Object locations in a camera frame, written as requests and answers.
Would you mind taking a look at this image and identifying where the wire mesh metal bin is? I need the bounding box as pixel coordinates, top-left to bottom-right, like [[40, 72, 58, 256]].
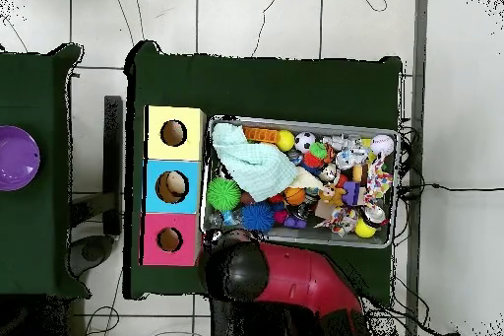
[[200, 114, 402, 249]]

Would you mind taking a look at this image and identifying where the grey metal bar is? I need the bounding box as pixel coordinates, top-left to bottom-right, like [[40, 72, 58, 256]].
[[404, 0, 430, 336]]

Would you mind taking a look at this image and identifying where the orange plastic brick toy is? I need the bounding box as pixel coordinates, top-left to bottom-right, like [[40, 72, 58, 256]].
[[242, 126, 282, 144]]

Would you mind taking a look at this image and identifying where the dark grey round base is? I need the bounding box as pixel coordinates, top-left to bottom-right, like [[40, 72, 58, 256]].
[[68, 234, 116, 279]]

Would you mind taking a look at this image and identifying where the cream waffle cloth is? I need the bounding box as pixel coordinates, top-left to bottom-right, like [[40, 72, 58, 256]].
[[294, 166, 326, 191]]

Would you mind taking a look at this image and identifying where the small soccer ball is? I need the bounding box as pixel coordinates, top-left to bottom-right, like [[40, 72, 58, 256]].
[[293, 131, 317, 155]]

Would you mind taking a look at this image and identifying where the thin black cable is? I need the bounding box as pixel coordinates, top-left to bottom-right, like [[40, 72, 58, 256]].
[[397, 181, 504, 195], [250, 0, 285, 58]]

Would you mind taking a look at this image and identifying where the mint green waffle cloth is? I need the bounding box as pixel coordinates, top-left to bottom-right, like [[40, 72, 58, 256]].
[[211, 122, 300, 203]]

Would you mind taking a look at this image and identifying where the purple plastic bowl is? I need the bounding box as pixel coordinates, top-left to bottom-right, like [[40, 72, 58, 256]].
[[0, 125, 41, 192]]

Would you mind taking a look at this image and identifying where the brown plush monkey toy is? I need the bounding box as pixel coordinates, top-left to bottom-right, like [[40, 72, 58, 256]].
[[317, 183, 347, 208]]

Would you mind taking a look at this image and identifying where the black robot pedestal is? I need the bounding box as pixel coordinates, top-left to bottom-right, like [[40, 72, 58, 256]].
[[210, 300, 261, 336]]

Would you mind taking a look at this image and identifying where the green spiky rubber ball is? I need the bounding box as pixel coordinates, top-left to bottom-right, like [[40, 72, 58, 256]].
[[206, 176, 242, 212]]

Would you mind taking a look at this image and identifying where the black upright panel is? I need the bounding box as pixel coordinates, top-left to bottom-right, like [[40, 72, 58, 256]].
[[102, 95, 124, 236]]

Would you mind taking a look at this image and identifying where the blue spiky rubber ball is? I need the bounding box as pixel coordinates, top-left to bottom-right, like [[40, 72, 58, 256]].
[[240, 201, 276, 234]]

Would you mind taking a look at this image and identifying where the green spiky creature toy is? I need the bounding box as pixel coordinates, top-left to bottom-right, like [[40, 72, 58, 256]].
[[308, 141, 329, 160]]

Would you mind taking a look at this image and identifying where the dark green tablecloth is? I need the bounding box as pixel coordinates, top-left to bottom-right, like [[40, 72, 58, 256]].
[[0, 42, 93, 301], [122, 38, 405, 308]]

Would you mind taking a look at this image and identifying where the small orange basketball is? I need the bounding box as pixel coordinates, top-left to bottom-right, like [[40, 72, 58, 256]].
[[283, 186, 307, 207]]

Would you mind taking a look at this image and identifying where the yellow plastic ball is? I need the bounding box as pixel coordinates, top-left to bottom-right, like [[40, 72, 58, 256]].
[[276, 129, 295, 153]]

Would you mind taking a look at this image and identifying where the wooden box with three holes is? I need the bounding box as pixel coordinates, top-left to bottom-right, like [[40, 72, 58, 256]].
[[138, 104, 209, 268]]

